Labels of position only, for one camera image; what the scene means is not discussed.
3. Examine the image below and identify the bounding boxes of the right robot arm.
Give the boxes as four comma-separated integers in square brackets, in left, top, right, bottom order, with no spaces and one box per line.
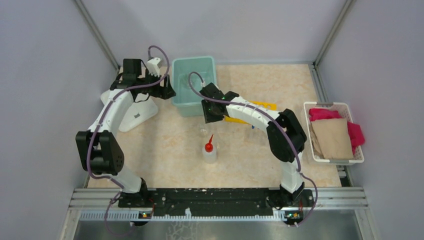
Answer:
[198,83,307,206]

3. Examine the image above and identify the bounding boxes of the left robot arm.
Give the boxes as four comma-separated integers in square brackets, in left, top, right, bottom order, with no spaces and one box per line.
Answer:
[75,57,176,207]

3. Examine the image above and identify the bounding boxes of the clear glass beaker rear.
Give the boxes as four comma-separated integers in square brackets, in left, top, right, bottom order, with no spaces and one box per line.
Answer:
[197,122,212,139]

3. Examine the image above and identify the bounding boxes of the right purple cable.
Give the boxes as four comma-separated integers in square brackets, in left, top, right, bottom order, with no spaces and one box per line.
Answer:
[187,71,319,228]

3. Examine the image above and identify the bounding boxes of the yellow test tube rack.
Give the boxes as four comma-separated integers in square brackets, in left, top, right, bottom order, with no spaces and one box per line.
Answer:
[224,101,277,124]

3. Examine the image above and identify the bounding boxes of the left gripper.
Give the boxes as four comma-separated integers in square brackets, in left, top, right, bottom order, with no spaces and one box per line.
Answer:
[137,69,176,100]

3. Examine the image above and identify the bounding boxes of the brown paper bag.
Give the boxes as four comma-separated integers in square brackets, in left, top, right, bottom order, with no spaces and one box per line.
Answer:
[310,118,354,160]

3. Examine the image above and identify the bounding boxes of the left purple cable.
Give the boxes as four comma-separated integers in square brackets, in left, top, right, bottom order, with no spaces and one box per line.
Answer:
[86,45,171,238]

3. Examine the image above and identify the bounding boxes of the red-capped wash bottle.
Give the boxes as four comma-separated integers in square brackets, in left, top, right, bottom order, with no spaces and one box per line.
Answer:
[202,134,218,164]

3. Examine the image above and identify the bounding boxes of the clear glass beaker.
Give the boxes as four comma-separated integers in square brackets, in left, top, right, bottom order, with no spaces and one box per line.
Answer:
[178,73,191,90]
[197,122,212,139]

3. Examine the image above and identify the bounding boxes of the pink cloth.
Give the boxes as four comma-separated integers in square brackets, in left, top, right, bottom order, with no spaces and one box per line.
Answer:
[309,108,365,153]

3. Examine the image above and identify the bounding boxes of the purple cable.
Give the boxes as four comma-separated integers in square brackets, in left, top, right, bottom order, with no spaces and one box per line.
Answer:
[187,71,319,228]
[86,45,171,238]

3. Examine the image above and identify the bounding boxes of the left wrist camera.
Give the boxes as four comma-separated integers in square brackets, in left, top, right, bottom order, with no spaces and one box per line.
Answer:
[146,57,162,77]

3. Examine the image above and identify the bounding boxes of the white perforated basket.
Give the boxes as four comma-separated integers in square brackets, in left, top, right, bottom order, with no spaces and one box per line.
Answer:
[303,101,365,166]

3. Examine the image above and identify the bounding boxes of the clear glass beaker front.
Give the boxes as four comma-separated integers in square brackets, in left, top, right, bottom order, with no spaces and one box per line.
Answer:
[178,73,191,90]

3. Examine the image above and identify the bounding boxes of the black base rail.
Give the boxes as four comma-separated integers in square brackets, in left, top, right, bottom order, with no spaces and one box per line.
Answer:
[117,188,314,217]

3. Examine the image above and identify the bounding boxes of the white plastic lid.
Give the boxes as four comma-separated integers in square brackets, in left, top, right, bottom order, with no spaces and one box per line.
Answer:
[88,89,158,136]

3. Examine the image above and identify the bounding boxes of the teal plastic bin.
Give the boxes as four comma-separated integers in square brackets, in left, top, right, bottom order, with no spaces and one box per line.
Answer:
[171,55,217,117]

